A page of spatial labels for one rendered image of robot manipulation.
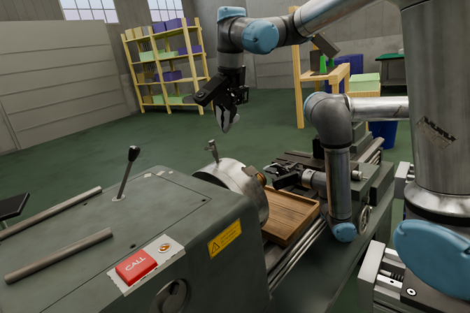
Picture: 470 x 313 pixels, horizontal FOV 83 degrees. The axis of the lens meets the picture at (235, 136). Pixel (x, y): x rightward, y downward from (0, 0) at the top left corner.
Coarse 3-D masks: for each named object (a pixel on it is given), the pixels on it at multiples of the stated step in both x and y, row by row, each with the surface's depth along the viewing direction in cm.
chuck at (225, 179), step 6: (204, 168) 96; (210, 168) 94; (192, 174) 100; (198, 174) 97; (204, 174) 94; (210, 174) 91; (216, 174) 90; (222, 174) 91; (204, 180) 95; (210, 180) 93; (216, 180) 90; (222, 180) 88; (228, 180) 89; (222, 186) 89; (228, 186) 87; (234, 186) 88; (240, 192) 87
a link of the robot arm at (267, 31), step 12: (240, 24) 63; (252, 24) 60; (264, 24) 58; (276, 24) 63; (240, 36) 62; (252, 36) 59; (264, 36) 59; (276, 36) 61; (240, 48) 68; (252, 48) 61; (264, 48) 61
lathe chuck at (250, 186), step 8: (224, 160) 100; (232, 160) 99; (216, 168) 94; (224, 168) 93; (232, 168) 94; (240, 168) 94; (232, 176) 91; (240, 176) 92; (240, 184) 89; (248, 184) 91; (256, 184) 92; (248, 192) 89; (256, 192) 91; (264, 192) 93; (256, 200) 90; (264, 200) 93; (264, 208) 93; (264, 216) 94; (264, 224) 99
